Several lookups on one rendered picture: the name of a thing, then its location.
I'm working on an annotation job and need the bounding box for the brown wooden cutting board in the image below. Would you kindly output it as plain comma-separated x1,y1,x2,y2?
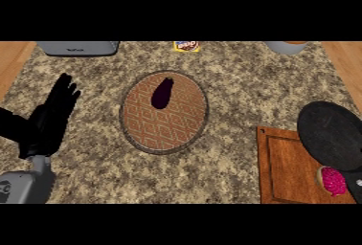
256,125,360,205

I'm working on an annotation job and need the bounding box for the yellow printed box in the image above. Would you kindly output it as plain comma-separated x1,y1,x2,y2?
172,40,202,54

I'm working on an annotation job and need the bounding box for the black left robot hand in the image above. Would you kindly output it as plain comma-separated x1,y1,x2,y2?
0,73,83,160

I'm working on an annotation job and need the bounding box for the round orange patterned placemat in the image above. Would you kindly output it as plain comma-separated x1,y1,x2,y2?
119,70,212,156

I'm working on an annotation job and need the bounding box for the grey appliance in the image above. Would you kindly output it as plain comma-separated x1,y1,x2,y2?
36,40,120,58

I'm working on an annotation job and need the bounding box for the grey pot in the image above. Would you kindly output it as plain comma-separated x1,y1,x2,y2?
262,40,312,56

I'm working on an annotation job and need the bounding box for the black pan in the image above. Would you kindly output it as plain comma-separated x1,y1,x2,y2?
296,100,362,205

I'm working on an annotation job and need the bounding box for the dark purple eggplant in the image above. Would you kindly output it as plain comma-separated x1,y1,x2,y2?
150,77,178,110

